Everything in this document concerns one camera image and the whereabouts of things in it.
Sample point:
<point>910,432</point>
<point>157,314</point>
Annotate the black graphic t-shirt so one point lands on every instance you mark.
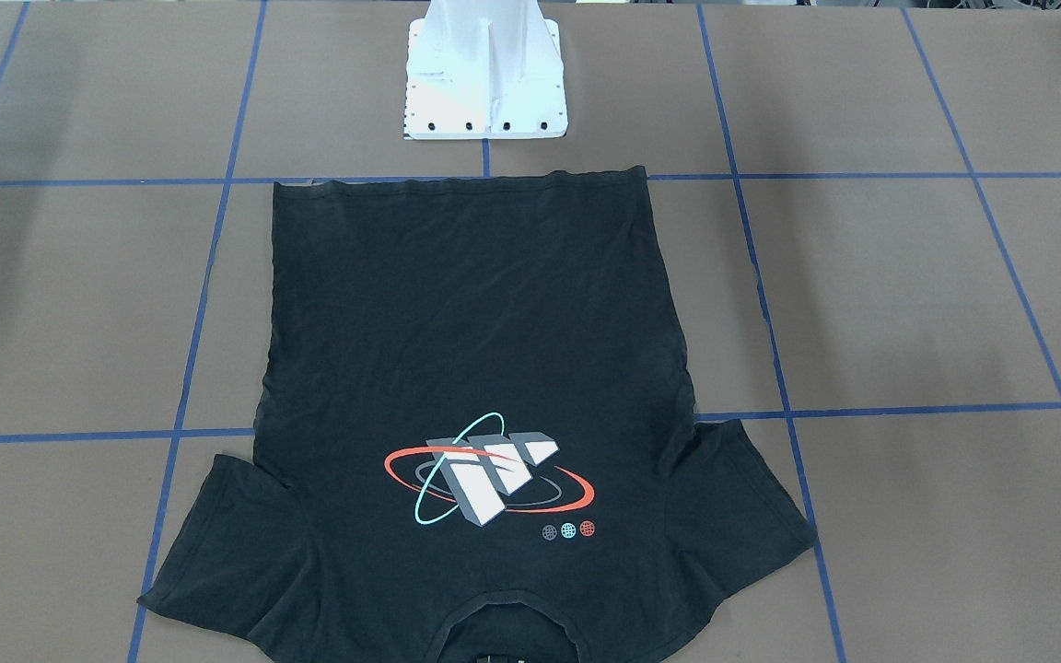
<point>476,440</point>

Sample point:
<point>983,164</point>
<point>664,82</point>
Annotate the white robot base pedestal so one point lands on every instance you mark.
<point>484,70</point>

